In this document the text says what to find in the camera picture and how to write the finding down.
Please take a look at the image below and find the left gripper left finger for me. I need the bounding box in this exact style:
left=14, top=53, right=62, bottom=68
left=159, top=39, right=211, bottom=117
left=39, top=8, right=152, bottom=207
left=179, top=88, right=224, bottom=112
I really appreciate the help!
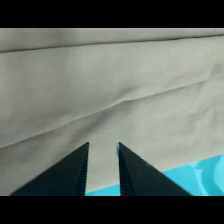
left=10, top=141, right=90, bottom=197

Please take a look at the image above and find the beige shirt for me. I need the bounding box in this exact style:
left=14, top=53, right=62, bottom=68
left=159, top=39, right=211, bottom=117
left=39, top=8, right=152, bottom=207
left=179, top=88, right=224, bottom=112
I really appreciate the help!
left=0, top=28, right=224, bottom=197

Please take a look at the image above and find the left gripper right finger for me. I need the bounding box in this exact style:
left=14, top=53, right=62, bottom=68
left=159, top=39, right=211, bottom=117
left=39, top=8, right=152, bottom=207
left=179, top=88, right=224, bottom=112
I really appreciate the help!
left=117, top=142, right=193, bottom=197

